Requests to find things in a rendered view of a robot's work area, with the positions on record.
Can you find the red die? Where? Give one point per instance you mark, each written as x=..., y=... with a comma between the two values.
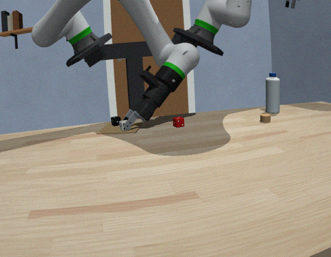
x=178, y=122

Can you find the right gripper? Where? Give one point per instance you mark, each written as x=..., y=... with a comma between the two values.
x=162, y=84

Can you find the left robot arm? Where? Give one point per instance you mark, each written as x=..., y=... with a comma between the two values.
x=214, y=13

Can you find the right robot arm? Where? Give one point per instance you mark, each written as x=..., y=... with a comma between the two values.
x=65, y=19

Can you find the grey die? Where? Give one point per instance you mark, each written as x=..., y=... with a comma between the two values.
x=121, y=123

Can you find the grey bottle with blue cap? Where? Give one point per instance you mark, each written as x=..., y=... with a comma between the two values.
x=272, y=94

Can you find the black die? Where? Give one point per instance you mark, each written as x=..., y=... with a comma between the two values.
x=115, y=120

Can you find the tan short cylinder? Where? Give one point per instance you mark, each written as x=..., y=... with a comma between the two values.
x=265, y=118

